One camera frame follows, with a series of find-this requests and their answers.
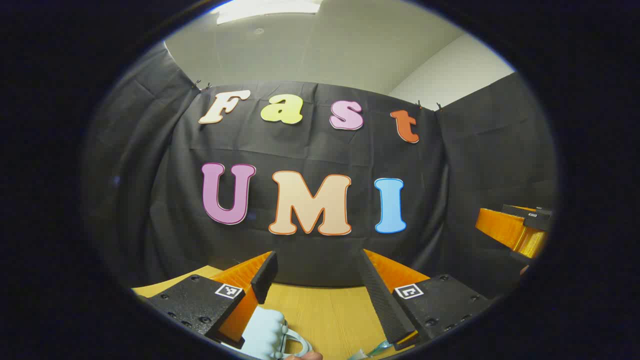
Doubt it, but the black backdrop cloth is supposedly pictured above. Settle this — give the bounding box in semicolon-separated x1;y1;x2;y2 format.
82;42;558;301

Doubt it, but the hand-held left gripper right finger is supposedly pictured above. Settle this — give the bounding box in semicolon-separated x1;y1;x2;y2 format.
357;247;496;352

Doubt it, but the white and blue tube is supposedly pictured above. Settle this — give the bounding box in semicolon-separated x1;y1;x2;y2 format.
350;340;392;360

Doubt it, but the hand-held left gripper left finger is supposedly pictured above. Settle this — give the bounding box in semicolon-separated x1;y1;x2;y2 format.
135;250;279;351

